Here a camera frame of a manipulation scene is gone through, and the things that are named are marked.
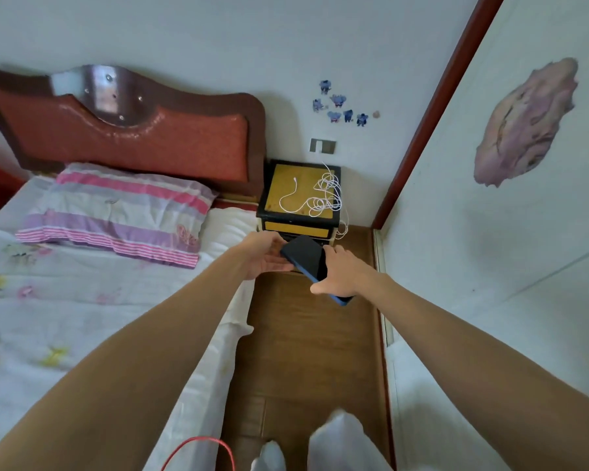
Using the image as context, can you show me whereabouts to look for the red brown door frame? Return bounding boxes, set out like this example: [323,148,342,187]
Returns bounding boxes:
[371,0,506,230]

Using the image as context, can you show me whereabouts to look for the black and yellow nightstand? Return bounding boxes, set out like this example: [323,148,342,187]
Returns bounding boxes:
[256,159,343,246]

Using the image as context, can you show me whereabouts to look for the blue smartphone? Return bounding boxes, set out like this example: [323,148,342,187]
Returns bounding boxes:
[280,235,353,307]

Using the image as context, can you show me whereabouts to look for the white charging cable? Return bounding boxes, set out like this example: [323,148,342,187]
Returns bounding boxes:
[279,162,349,241]

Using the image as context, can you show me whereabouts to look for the person's leg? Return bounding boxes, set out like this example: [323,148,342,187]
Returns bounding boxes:
[308,409,393,471]
[250,440,286,471]

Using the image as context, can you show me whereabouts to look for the cluster of blue cartoon stickers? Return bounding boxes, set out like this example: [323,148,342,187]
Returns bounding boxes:
[312,80,382,127]

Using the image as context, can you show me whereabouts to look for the person's right hand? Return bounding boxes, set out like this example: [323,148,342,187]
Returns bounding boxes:
[310,245,378,299]

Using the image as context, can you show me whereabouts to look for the person's right leg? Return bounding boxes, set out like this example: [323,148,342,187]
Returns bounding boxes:
[308,409,393,471]

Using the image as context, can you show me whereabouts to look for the person's left leg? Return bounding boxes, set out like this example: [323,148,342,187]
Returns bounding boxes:
[250,440,286,471]

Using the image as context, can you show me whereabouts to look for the red brown bed headboard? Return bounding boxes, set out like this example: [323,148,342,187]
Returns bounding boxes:
[0,64,267,201]

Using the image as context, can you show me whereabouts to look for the person's left hand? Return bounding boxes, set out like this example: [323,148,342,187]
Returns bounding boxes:
[236,231,295,281]

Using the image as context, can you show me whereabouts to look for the large purple wall decal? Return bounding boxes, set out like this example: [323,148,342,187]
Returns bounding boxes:
[473,58,579,188]

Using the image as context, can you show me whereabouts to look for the red cable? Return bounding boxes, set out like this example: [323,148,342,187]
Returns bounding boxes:
[161,436,236,471]

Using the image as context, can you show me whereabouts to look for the person's left forearm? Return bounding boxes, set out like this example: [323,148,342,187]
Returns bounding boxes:
[0,242,251,471]

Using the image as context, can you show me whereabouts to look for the person's right forearm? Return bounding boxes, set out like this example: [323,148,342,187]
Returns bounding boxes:
[358,272,589,471]

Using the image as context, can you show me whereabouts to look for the pink purple striped pillow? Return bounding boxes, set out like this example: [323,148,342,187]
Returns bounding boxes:
[16,163,218,269]

